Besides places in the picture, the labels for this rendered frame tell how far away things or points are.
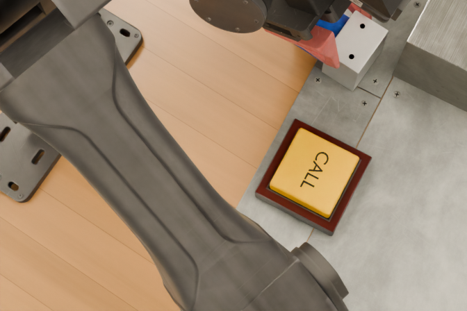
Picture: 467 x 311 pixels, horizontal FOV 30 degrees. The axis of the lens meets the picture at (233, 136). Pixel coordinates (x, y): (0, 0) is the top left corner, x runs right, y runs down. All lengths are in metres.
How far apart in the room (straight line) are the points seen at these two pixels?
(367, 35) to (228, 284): 0.38
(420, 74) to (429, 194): 0.11
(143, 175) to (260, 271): 0.09
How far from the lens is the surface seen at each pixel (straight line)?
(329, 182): 0.77
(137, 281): 0.81
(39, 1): 0.48
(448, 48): 0.77
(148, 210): 0.44
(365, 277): 0.80
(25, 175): 0.83
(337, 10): 0.72
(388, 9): 0.65
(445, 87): 0.82
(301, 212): 0.78
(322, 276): 0.51
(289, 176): 0.77
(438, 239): 0.82
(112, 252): 0.81
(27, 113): 0.41
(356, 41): 0.80
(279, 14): 0.72
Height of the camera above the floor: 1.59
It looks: 75 degrees down
